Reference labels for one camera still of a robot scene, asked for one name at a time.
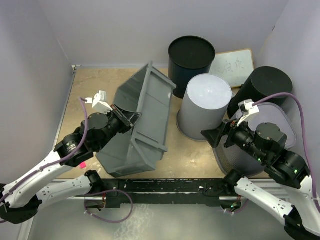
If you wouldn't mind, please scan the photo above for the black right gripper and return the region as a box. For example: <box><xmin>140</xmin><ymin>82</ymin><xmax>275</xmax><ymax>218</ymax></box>
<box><xmin>200</xmin><ymin>113</ymin><xmax>267</xmax><ymax>162</ymax></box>

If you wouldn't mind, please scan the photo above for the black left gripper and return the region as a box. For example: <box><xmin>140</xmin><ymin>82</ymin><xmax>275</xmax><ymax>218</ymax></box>
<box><xmin>95</xmin><ymin>103</ymin><xmax>141</xmax><ymax>151</ymax></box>

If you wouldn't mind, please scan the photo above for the grey slatted square basket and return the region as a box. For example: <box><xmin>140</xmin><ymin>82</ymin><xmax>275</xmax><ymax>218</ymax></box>
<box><xmin>213</xmin><ymin>102</ymin><xmax>298</xmax><ymax>179</ymax></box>

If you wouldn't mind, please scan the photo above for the grey plastic crate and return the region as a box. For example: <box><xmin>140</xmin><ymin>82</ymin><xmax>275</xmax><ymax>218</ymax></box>
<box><xmin>95</xmin><ymin>62</ymin><xmax>176</xmax><ymax>178</ymax></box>

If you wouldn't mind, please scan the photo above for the grey round plastic bin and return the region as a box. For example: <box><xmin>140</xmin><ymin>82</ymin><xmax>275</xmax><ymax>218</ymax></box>
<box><xmin>176</xmin><ymin>73</ymin><xmax>233</xmax><ymax>142</ymax></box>

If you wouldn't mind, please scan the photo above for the black ribbed round bin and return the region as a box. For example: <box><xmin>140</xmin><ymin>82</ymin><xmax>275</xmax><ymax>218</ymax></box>
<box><xmin>227</xmin><ymin>66</ymin><xmax>293</xmax><ymax>118</ymax></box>

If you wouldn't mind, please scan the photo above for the dark blue round bin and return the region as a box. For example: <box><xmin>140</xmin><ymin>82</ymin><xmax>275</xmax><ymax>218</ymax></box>
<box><xmin>168</xmin><ymin>35</ymin><xmax>216</xmax><ymax>99</ymax></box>

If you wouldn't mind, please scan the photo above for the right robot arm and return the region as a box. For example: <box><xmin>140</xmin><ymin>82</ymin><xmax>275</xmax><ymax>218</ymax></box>
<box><xmin>201</xmin><ymin>120</ymin><xmax>320</xmax><ymax>240</ymax></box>

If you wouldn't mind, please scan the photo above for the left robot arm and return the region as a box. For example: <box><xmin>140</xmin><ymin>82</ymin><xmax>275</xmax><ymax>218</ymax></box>
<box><xmin>0</xmin><ymin>105</ymin><xmax>142</xmax><ymax>225</ymax></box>

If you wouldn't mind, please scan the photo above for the pink plastic clip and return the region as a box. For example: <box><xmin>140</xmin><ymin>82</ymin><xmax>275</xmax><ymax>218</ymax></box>
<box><xmin>79</xmin><ymin>162</ymin><xmax>86</xmax><ymax>169</ymax></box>

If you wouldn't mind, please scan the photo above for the yellow framed whiteboard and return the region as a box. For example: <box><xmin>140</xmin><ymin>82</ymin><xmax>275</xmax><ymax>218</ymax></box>
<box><xmin>209</xmin><ymin>48</ymin><xmax>254</xmax><ymax>88</ymax></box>

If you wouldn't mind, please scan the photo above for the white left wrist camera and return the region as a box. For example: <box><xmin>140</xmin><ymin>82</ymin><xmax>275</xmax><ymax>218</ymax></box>
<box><xmin>84</xmin><ymin>90</ymin><xmax>112</xmax><ymax>114</ymax></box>

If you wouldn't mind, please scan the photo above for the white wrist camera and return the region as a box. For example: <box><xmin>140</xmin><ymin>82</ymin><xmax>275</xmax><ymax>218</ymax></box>
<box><xmin>84</xmin><ymin>90</ymin><xmax>112</xmax><ymax>114</ymax></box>
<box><xmin>237</xmin><ymin>99</ymin><xmax>260</xmax><ymax>127</ymax></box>

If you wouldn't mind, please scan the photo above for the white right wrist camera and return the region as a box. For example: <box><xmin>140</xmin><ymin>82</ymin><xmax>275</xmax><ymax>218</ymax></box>
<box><xmin>237</xmin><ymin>99</ymin><xmax>260</xmax><ymax>127</ymax></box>

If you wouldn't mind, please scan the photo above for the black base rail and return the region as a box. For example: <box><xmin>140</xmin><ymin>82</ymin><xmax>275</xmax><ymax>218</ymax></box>
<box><xmin>73</xmin><ymin>172</ymin><xmax>251</xmax><ymax>210</ymax></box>

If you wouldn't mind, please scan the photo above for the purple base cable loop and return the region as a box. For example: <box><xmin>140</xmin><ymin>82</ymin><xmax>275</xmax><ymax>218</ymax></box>
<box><xmin>83</xmin><ymin>189</ymin><xmax>135</xmax><ymax>224</ymax></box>

